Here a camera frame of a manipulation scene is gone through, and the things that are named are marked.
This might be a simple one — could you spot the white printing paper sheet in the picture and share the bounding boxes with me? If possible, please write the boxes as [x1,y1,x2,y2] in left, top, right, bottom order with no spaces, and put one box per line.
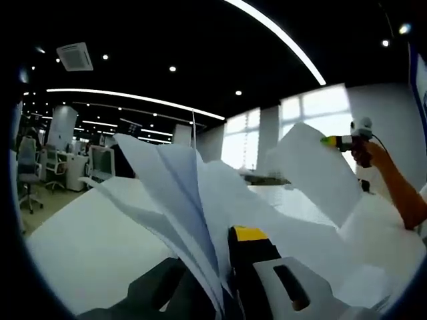
[264,121,364,231]

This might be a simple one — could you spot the white table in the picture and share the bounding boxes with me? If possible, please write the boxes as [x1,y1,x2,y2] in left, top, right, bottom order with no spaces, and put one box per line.
[25,178,427,313]

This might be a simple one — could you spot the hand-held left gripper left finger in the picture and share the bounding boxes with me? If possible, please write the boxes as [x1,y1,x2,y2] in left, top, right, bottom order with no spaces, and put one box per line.
[76,257,220,320]

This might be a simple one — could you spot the ceiling air vent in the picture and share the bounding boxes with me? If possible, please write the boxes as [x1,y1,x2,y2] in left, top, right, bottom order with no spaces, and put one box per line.
[55,41,95,72]

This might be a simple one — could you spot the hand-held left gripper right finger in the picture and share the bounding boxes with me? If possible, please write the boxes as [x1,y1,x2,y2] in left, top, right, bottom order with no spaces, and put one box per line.
[228,225,355,320]

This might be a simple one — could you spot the grey office chair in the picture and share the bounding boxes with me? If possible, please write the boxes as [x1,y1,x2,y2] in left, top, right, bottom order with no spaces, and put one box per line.
[15,135,45,215]

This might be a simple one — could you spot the person's right hand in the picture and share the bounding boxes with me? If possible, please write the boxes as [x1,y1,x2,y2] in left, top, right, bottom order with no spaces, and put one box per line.
[350,139,377,168]

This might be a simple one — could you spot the white mesh office chair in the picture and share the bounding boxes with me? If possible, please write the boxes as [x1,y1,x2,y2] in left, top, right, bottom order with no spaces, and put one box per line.
[42,143,69,191]
[87,145,117,183]

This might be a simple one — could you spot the blue white wall poster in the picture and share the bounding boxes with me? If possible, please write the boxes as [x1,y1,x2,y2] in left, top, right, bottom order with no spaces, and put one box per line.
[407,42,427,123]

